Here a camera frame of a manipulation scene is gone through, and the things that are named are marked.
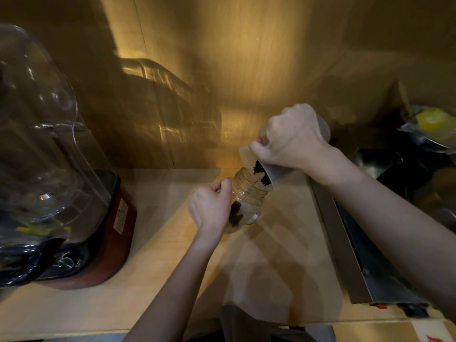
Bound clear plastic bag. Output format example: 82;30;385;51
397;105;456;154

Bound person's right hand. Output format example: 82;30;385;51
249;103;335;170

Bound frosted plastic measuring cup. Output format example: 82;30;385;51
239;113;331;185

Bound person's right forearm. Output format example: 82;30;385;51
307;146;456;319

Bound clear glass jar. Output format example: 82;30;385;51
222;167;274;234

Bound red blender base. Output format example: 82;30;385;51
0;170;138;290

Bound person's left forearm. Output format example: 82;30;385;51
120;227;226;342

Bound person's left hand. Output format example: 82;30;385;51
188;179;233;236

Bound yellow lemon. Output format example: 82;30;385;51
415;107;456;134

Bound clear plastic blender cover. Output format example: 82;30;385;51
0;24;112;236

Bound dark coffee grounds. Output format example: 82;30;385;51
252;159;272;185

